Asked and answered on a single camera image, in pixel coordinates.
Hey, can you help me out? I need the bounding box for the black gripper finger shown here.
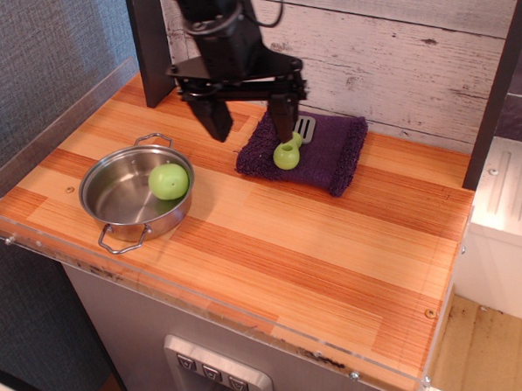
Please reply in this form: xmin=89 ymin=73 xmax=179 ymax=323
xmin=182 ymin=93 xmax=233 ymax=143
xmin=268 ymin=94 xmax=299 ymax=143

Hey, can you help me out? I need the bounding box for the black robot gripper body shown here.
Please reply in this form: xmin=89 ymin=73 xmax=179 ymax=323
xmin=167 ymin=13 xmax=307 ymax=101

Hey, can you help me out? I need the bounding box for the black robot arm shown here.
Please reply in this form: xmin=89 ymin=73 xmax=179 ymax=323
xmin=167 ymin=0 xmax=307 ymax=143

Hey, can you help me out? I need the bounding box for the stainless steel pot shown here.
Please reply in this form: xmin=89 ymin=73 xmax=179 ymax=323
xmin=79 ymin=133 xmax=194 ymax=255

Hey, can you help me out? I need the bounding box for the purple folded towel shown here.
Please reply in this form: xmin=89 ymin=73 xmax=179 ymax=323
xmin=235 ymin=112 xmax=368 ymax=197

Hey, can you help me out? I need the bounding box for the green toy apple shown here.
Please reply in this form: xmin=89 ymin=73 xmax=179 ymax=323
xmin=148 ymin=164 xmax=190 ymax=200

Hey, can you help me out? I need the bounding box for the grey toy fridge cabinet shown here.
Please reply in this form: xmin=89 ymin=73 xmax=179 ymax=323
xmin=61 ymin=243 xmax=423 ymax=391

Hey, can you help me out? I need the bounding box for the silver dispenser button panel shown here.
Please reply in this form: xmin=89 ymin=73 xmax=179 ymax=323
xmin=164 ymin=334 xmax=273 ymax=391

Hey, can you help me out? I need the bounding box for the white toy sink unit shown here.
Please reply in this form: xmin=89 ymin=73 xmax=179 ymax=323
xmin=453 ymin=137 xmax=522 ymax=318

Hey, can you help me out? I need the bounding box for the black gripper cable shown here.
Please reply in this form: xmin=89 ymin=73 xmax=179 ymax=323
xmin=184 ymin=0 xmax=287 ymax=37

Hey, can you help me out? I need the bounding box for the dark left shelf post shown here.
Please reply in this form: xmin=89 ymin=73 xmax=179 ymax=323
xmin=126 ymin=0 xmax=175 ymax=108

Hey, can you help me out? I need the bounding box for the dark shelf post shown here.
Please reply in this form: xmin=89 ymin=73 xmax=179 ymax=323
xmin=126 ymin=0 xmax=175 ymax=108
xmin=463 ymin=0 xmax=522 ymax=191

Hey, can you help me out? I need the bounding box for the clear acrylic guard rail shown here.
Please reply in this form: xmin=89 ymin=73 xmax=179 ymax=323
xmin=0 ymin=79 xmax=473 ymax=391

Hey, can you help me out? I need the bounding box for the dark right shelf post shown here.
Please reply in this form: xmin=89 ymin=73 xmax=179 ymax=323
xmin=463 ymin=0 xmax=522 ymax=191

